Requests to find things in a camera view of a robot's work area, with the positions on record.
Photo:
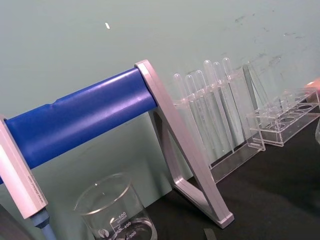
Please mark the clear acrylic pipette rack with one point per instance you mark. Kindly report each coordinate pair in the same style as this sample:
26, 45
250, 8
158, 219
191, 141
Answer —
240, 155

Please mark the black table cloth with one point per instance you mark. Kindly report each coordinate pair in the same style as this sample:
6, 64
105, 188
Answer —
270, 200

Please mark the small grey strip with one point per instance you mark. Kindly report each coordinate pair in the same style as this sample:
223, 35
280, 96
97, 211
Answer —
209, 234

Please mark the blue and grey pipette stand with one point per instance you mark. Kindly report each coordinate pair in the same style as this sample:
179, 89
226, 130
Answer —
82, 125

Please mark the clear acrylic test tube rack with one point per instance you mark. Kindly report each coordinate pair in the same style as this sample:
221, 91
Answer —
287, 122

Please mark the grey pipettor with blue shaft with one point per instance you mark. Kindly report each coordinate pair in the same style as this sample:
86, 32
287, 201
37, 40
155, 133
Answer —
17, 162

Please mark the clear glass beaker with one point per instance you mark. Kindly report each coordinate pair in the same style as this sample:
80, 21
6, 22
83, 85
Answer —
117, 217

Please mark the person's hand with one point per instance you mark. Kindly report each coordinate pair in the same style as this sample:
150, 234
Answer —
315, 84

